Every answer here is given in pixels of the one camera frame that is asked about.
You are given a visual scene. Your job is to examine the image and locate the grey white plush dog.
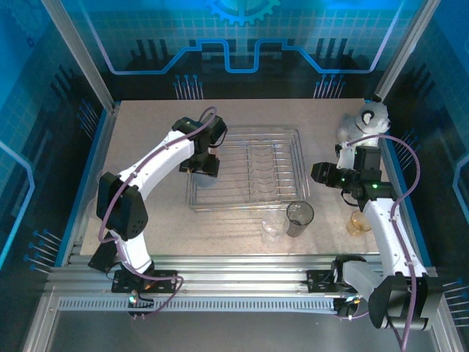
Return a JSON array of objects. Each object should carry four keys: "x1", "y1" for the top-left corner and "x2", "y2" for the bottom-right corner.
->
[{"x1": 336, "y1": 99, "x2": 391, "y2": 146}]

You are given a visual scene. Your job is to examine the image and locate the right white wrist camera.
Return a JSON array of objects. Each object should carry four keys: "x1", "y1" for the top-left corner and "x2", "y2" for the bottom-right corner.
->
[{"x1": 334, "y1": 142, "x2": 358, "y2": 170}]

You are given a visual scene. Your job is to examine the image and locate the aluminium frame post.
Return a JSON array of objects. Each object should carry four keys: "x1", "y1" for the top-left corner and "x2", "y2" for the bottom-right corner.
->
[
  {"x1": 375, "y1": 0, "x2": 439, "y2": 102},
  {"x1": 40, "y1": 0, "x2": 115, "y2": 113}
]

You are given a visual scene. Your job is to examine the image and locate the clear plastic cup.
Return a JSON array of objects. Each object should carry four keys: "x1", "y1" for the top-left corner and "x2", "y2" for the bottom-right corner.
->
[{"x1": 261, "y1": 213, "x2": 289, "y2": 243}]

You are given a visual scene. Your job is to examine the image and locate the amber translucent plastic cup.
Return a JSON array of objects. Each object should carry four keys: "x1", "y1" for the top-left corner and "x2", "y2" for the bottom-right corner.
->
[{"x1": 346, "y1": 209, "x2": 373, "y2": 237}]

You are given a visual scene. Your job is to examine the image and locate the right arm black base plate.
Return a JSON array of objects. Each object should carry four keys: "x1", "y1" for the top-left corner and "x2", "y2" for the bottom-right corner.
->
[{"x1": 306, "y1": 269, "x2": 367, "y2": 294}]

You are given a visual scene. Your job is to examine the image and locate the chrome wire dish rack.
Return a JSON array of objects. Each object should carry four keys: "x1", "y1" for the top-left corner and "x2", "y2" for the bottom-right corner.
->
[{"x1": 185, "y1": 124, "x2": 311, "y2": 214}]

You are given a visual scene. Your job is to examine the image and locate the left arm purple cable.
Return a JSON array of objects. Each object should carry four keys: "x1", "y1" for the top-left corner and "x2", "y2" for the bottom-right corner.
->
[{"x1": 97, "y1": 106, "x2": 221, "y2": 319}]

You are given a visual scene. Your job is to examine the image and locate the steel bench panel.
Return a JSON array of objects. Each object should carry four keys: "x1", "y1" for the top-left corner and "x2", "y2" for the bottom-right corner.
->
[{"x1": 21, "y1": 293, "x2": 465, "y2": 352}]

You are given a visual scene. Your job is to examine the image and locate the slotted grey cable duct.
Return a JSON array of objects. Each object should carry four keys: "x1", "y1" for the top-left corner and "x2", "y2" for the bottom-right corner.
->
[{"x1": 57, "y1": 298, "x2": 340, "y2": 313}]

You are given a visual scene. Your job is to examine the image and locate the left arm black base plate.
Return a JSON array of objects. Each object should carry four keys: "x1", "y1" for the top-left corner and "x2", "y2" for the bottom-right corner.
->
[{"x1": 111, "y1": 270, "x2": 180, "y2": 294}]

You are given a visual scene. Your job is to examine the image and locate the aluminium frame cross rail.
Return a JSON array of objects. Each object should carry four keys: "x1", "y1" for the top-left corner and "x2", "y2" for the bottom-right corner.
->
[{"x1": 45, "y1": 254, "x2": 439, "y2": 294}]

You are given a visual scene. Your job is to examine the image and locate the aluminium side rail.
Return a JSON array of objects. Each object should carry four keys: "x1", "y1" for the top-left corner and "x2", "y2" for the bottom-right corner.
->
[{"x1": 62, "y1": 104, "x2": 120, "y2": 267}]

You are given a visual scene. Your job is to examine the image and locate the smoke grey plastic cup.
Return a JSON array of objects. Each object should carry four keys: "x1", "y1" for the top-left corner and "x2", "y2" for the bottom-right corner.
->
[{"x1": 285, "y1": 199, "x2": 315, "y2": 238}]

